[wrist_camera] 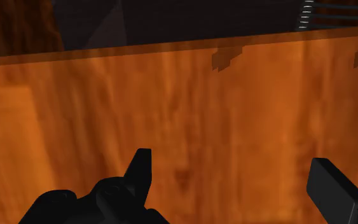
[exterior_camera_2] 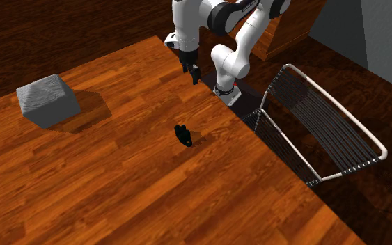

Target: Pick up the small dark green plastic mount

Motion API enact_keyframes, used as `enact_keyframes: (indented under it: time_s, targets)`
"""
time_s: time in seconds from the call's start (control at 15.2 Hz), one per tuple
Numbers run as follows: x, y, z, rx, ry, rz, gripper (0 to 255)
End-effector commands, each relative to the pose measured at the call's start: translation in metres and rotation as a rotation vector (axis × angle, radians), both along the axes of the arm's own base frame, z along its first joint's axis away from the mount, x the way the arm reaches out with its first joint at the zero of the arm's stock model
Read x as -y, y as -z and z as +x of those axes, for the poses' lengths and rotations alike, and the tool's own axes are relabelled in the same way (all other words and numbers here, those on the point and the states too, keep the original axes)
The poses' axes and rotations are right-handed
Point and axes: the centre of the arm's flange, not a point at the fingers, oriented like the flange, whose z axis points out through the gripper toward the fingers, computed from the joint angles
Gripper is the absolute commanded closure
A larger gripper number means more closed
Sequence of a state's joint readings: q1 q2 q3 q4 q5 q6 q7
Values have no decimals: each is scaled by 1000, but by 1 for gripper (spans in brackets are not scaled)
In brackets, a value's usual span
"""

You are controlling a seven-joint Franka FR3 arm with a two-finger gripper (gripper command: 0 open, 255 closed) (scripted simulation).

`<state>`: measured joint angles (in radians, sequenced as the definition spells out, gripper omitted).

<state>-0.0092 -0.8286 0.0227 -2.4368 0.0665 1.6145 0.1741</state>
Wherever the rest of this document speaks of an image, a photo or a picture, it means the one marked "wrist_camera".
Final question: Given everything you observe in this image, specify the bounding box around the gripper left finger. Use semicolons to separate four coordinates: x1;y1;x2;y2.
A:
18;148;170;224

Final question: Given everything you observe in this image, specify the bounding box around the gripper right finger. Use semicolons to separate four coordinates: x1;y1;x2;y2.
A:
306;157;358;224

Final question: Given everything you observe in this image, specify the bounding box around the wooden table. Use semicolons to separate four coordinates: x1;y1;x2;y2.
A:
0;25;358;224

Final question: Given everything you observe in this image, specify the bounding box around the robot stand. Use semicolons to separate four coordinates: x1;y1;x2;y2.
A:
50;0;305;52

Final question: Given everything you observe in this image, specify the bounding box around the metal wire rack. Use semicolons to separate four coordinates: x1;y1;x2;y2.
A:
296;0;358;32

